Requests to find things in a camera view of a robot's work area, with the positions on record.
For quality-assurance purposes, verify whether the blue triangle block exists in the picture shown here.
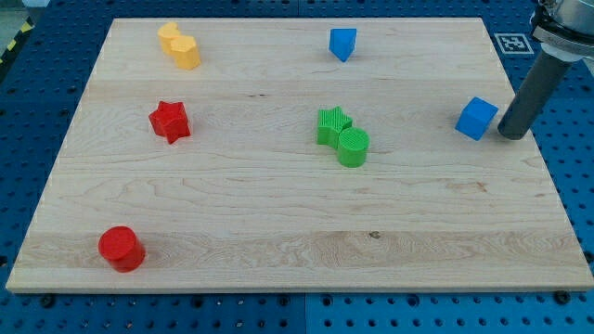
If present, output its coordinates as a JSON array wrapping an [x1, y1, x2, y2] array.
[[329, 28, 357, 62]]

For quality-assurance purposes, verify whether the red cylinder block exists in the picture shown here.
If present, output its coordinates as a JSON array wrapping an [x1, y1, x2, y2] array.
[[97, 225, 146, 273]]

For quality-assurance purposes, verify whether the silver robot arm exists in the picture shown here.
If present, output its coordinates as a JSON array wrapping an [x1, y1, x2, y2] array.
[[530, 0, 593, 73]]

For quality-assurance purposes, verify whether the green star block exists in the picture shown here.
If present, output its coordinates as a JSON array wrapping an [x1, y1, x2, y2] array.
[[316, 106, 353, 148]]

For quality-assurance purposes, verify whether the white fiducial marker tag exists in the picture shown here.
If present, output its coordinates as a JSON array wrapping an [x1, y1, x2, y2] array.
[[495, 32, 534, 55]]

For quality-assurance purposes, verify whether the yellow black hazard tape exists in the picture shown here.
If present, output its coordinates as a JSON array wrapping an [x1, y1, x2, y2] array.
[[1, 17, 34, 69]]

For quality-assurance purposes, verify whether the green cylinder block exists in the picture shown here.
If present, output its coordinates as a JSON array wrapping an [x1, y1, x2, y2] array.
[[337, 127, 369, 168]]

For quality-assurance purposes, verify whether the wooden board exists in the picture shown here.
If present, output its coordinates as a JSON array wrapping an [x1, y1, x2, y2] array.
[[6, 18, 593, 293]]

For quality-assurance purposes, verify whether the red star block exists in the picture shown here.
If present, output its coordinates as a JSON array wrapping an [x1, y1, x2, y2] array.
[[148, 101, 191, 144]]

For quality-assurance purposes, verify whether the blue cube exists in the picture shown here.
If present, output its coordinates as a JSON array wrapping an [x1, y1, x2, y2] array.
[[455, 96, 498, 141]]

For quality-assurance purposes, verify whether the yellow hexagon block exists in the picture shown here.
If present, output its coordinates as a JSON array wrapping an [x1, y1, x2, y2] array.
[[171, 35, 201, 70]]

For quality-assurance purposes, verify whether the yellow heart block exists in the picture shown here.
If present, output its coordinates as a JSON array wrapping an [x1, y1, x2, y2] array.
[[157, 21, 182, 56]]

